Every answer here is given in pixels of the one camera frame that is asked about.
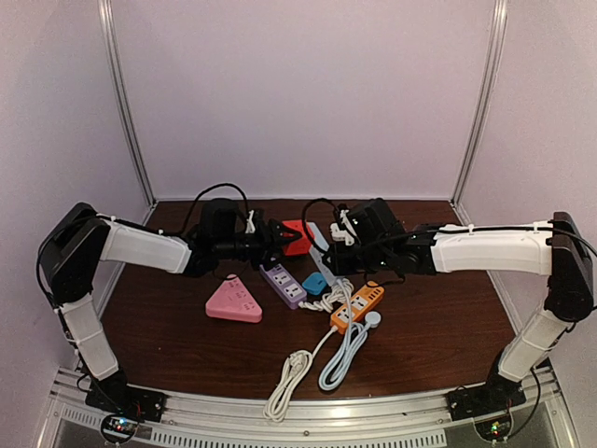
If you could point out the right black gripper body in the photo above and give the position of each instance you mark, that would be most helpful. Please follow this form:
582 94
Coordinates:
376 259

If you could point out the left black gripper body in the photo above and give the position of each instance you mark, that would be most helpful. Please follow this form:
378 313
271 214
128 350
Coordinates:
256 249

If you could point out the light blue power strip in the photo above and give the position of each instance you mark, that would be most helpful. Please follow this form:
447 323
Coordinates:
323 244

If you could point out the red cube socket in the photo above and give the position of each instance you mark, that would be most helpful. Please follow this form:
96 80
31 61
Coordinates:
300 247

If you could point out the blue square plug adapter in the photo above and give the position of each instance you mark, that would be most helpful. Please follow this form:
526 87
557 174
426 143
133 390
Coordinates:
315 284

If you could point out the purple power strip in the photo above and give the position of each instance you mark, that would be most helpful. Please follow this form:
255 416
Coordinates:
286 286

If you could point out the pink triangular socket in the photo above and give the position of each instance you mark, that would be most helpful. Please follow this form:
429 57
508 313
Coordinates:
233 301

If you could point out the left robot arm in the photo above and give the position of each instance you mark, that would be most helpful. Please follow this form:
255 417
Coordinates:
68 259

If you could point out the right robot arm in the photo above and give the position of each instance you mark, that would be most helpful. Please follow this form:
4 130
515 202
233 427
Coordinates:
551 248

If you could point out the orange power strip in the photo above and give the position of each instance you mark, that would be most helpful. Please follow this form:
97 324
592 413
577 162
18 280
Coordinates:
363 301

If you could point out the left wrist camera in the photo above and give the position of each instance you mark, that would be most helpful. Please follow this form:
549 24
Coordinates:
222 219

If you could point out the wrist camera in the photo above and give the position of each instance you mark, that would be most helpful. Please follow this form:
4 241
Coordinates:
222 219
364 223

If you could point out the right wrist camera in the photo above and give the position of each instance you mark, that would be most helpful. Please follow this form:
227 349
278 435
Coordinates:
364 223

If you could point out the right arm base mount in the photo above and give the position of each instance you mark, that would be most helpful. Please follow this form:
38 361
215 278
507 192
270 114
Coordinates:
497 394

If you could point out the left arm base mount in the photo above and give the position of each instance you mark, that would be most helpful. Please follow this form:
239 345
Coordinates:
114 394

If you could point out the aluminium front rail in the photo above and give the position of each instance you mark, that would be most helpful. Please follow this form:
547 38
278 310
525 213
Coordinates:
412 420

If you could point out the right aluminium post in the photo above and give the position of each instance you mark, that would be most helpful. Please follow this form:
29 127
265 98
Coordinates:
492 63

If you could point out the aluminium post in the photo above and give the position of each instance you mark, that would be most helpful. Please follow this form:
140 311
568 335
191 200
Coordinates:
106 16
492 63

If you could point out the left aluminium post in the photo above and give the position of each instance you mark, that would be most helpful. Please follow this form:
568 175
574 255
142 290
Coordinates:
106 16

